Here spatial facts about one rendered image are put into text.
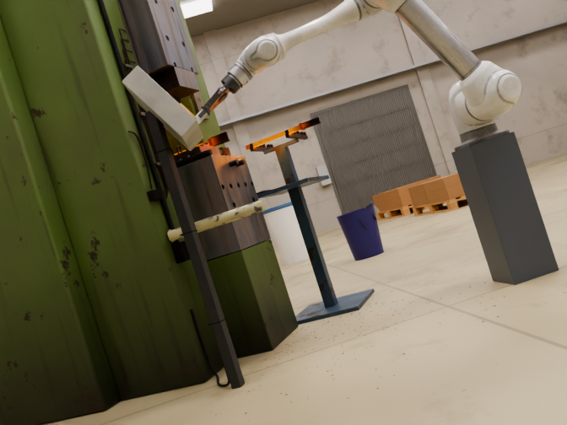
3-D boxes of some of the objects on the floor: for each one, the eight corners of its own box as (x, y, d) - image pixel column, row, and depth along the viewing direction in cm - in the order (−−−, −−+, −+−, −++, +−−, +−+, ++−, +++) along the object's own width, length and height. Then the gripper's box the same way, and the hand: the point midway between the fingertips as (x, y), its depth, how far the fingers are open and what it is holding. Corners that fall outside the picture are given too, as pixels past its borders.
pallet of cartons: (413, 217, 835) (403, 189, 835) (467, 198, 843) (459, 171, 843) (443, 213, 710) (433, 181, 711) (508, 192, 718) (497, 160, 719)
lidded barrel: (281, 268, 667) (262, 210, 668) (277, 266, 724) (260, 212, 725) (326, 253, 673) (308, 196, 674) (318, 252, 731) (301, 199, 732)
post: (245, 383, 208) (159, 109, 210) (240, 387, 205) (153, 108, 206) (236, 384, 210) (150, 113, 211) (231, 389, 206) (144, 112, 208)
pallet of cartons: (376, 220, 1040) (369, 196, 1041) (425, 205, 1049) (417, 181, 1050) (397, 218, 906) (388, 190, 906) (452, 201, 914) (444, 173, 915)
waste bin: (386, 248, 519) (371, 201, 519) (397, 249, 483) (381, 198, 483) (347, 260, 515) (332, 213, 516) (354, 263, 480) (338, 212, 480)
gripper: (240, 83, 215) (199, 127, 213) (240, 91, 228) (201, 133, 226) (226, 69, 214) (184, 114, 212) (227, 78, 227) (187, 121, 225)
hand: (199, 117), depth 219 cm, fingers closed
